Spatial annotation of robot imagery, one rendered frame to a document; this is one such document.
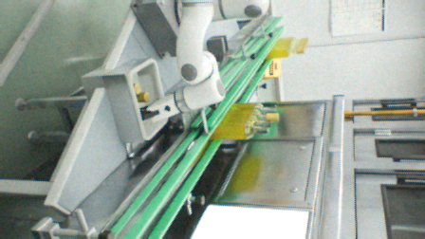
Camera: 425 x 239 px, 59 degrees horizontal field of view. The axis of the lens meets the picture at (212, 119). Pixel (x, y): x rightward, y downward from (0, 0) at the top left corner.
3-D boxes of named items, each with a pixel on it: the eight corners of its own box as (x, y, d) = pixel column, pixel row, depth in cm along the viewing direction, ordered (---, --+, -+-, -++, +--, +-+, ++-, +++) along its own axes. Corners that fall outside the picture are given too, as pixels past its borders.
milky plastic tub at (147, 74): (121, 143, 116) (146, 143, 113) (102, 75, 108) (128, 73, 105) (147, 119, 131) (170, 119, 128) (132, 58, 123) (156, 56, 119)
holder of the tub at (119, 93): (125, 157, 119) (147, 158, 116) (101, 75, 108) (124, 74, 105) (150, 134, 133) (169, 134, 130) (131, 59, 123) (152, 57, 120)
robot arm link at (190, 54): (189, 2, 105) (193, 75, 112) (169, 4, 94) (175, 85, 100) (217, 1, 102) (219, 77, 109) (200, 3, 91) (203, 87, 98)
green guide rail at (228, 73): (187, 109, 131) (208, 108, 128) (186, 106, 131) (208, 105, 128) (272, 18, 281) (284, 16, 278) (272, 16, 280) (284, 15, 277)
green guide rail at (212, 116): (191, 128, 134) (212, 127, 131) (190, 125, 133) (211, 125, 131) (273, 27, 283) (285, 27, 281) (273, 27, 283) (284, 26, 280)
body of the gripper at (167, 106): (183, 117, 107) (152, 126, 112) (195, 105, 116) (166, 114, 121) (172, 93, 105) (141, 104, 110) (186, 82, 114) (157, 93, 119)
